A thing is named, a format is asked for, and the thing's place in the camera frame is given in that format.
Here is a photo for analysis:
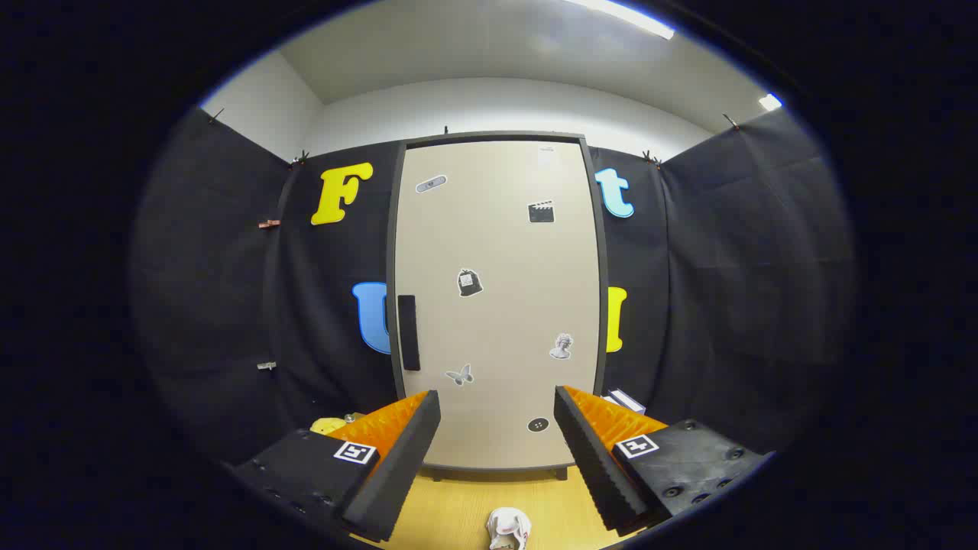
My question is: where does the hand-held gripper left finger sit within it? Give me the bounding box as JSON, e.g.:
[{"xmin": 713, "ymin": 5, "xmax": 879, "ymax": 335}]
[{"xmin": 229, "ymin": 390, "xmax": 442, "ymax": 545}]

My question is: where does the beige cabinet door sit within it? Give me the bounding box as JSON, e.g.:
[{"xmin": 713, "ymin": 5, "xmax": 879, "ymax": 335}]
[{"xmin": 396, "ymin": 140, "xmax": 601, "ymax": 468}]

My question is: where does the stack of books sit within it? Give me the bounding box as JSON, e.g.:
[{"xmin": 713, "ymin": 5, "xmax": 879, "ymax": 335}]
[{"xmin": 604, "ymin": 388, "xmax": 647, "ymax": 415}]

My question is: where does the grey cabinet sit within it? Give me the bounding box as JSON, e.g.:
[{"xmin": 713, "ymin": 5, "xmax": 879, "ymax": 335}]
[{"xmin": 386, "ymin": 131, "xmax": 610, "ymax": 482}]

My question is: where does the long ceiling light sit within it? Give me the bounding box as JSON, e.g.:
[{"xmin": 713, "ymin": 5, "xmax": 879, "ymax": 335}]
[{"xmin": 565, "ymin": 0, "xmax": 677, "ymax": 40}]

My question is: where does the white shoe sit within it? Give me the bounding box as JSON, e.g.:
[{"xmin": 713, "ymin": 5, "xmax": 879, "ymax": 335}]
[{"xmin": 487, "ymin": 507, "xmax": 533, "ymax": 550}]

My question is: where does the black backdrop cloth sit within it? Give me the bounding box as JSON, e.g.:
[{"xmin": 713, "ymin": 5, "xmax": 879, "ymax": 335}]
[{"xmin": 130, "ymin": 107, "xmax": 857, "ymax": 467}]

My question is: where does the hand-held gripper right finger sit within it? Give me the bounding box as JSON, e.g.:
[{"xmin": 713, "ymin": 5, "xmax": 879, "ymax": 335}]
[{"xmin": 553, "ymin": 385, "xmax": 769, "ymax": 535}]

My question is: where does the black door handle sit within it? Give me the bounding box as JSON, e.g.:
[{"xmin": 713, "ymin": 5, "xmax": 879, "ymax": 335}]
[{"xmin": 397, "ymin": 295, "xmax": 422, "ymax": 372}]

